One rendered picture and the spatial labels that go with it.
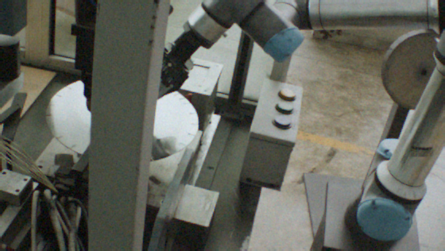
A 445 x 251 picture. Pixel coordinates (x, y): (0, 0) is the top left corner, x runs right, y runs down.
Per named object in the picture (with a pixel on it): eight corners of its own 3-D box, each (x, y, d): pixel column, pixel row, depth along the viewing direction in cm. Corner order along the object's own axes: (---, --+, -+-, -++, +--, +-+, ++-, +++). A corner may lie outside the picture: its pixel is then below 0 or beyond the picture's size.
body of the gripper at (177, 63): (141, 68, 107) (180, 23, 103) (152, 58, 115) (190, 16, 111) (170, 94, 108) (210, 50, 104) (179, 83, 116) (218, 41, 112)
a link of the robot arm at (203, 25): (203, 1, 110) (234, 27, 111) (189, 17, 111) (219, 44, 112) (196, 5, 103) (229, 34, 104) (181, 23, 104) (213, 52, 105)
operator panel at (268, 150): (253, 122, 162) (265, 77, 153) (291, 132, 161) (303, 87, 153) (237, 181, 138) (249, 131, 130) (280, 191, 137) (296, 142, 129)
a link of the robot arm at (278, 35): (315, 27, 109) (275, -11, 109) (301, 45, 100) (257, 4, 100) (290, 51, 114) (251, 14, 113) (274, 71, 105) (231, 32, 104)
